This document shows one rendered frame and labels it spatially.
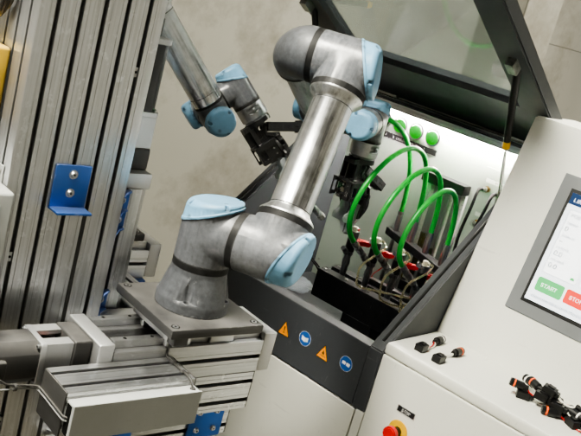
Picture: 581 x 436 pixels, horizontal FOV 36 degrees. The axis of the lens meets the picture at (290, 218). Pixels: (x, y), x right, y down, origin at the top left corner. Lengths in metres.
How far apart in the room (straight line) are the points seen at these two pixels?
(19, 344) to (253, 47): 2.80
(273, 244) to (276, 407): 0.75
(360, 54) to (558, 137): 0.64
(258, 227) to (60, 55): 0.48
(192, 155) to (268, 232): 2.53
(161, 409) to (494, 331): 0.90
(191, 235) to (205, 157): 2.52
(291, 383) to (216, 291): 0.59
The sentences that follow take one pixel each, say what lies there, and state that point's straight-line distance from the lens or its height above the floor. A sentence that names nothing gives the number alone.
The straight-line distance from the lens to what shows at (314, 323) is 2.23.
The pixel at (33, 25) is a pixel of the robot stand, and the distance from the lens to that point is 1.64.
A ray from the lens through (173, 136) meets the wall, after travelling 4.12.
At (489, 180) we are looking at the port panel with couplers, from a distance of 2.54.
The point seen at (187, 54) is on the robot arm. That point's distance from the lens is 2.14.
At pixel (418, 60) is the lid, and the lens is 2.49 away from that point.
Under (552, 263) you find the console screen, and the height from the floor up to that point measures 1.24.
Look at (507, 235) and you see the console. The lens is 2.24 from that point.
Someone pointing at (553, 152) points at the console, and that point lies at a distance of 2.25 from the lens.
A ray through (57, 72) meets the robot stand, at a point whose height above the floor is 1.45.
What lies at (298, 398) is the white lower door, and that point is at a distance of 2.29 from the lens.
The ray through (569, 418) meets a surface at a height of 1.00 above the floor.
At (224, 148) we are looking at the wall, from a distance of 4.29.
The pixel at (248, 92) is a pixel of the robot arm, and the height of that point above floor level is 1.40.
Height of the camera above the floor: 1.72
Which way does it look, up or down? 15 degrees down
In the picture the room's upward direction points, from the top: 15 degrees clockwise
